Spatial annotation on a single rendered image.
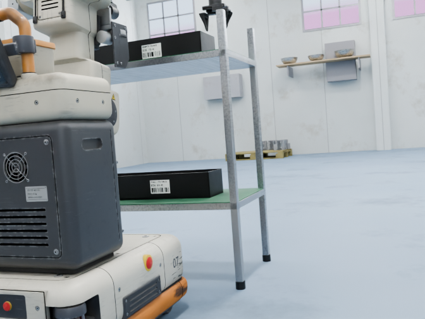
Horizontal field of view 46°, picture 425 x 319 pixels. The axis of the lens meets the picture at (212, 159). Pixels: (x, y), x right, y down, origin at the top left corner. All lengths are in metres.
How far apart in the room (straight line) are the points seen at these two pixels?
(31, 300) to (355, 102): 10.64
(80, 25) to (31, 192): 0.64
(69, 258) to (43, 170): 0.24
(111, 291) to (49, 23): 0.90
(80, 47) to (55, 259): 0.75
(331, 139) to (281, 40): 2.56
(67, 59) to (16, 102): 0.43
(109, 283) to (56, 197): 0.27
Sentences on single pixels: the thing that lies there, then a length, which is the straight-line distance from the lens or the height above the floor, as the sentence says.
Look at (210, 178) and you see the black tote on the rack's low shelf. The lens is 2.16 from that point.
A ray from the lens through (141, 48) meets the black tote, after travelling 2.29.
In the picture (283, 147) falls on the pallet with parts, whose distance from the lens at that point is 10.97.
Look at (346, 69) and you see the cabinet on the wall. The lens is 11.40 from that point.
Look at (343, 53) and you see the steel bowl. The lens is 11.08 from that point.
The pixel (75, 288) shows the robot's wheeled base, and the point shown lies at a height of 0.27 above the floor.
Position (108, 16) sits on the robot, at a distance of 1.89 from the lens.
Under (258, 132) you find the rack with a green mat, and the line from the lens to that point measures 2.35.
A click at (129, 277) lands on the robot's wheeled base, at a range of 1.49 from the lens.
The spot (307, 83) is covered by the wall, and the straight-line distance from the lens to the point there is 11.76.
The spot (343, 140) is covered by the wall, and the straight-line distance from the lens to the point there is 11.64.
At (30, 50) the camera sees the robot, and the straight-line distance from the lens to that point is 1.41.
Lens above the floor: 0.62
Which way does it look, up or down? 3 degrees down
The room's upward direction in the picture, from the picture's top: 4 degrees counter-clockwise
